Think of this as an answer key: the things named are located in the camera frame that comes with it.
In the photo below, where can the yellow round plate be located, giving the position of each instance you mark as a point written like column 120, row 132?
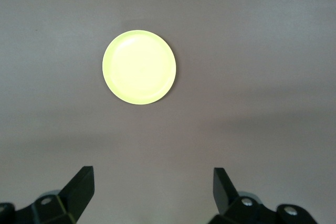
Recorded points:
column 139, row 68

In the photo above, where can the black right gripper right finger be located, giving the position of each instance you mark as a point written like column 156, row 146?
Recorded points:
column 225, row 197

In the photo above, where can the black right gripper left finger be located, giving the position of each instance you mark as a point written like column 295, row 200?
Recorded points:
column 71, row 197

